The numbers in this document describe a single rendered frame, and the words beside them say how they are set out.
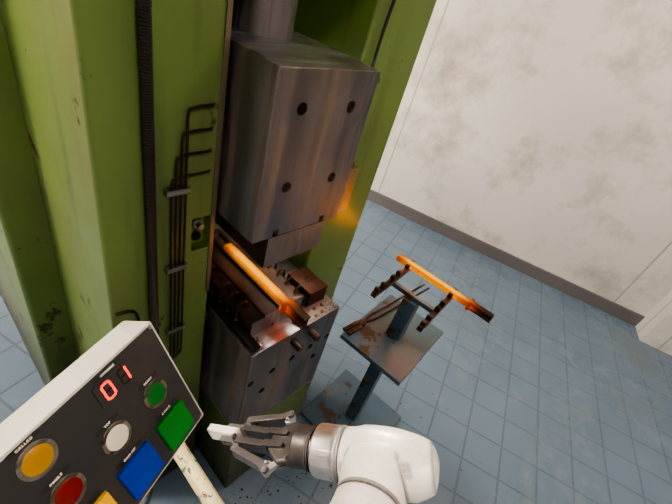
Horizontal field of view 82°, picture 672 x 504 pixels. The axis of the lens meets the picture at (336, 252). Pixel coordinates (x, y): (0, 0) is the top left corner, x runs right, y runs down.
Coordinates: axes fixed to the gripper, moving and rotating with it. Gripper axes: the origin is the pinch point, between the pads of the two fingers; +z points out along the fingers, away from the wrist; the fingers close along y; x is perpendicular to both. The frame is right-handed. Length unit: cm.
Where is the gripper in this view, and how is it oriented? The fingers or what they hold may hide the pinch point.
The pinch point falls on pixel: (225, 433)
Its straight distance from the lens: 87.4
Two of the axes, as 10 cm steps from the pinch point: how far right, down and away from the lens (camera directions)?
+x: -2.4, -8.6, -4.4
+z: -9.2, 0.5, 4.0
